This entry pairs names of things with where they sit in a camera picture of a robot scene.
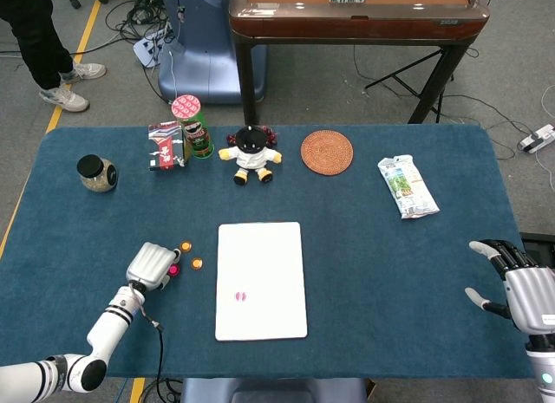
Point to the glass jar black lid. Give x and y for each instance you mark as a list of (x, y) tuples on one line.
[(97, 175)]

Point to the blue robot body base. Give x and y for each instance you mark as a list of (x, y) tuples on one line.
[(273, 390)]

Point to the dark patterned gift box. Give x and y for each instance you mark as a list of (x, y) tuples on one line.
[(167, 147)]

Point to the person in black trousers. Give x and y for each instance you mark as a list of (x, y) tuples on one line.
[(34, 34)]

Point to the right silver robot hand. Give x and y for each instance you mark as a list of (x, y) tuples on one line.
[(531, 294)]

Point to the blue machine base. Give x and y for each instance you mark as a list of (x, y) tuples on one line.
[(208, 43)]

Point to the orange disc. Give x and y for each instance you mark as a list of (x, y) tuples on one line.
[(197, 263), (185, 246)]

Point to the white rectangular board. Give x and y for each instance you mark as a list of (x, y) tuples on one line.
[(260, 255)]

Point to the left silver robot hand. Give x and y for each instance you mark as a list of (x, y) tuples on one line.
[(149, 264)]

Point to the pink round magnet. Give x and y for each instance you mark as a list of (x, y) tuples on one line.
[(240, 296), (174, 271)]

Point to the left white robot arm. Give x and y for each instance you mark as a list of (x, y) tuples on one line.
[(108, 325)]

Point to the white printed snack bag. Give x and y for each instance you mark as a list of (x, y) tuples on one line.
[(407, 188)]

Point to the round woven rattan coaster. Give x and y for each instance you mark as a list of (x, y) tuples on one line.
[(327, 153)]

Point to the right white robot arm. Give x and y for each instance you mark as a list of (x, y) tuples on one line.
[(544, 372)]

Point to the black plush doll white coat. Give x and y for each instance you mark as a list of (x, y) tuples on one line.
[(251, 158)]

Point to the blue table cloth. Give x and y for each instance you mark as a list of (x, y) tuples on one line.
[(390, 268)]

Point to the brown mahjong table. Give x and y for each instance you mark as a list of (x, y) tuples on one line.
[(355, 26)]

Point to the green Pringles can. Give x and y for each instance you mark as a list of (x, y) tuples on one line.
[(197, 134)]

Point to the white power strip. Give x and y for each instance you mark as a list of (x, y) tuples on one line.
[(149, 50), (537, 138)]

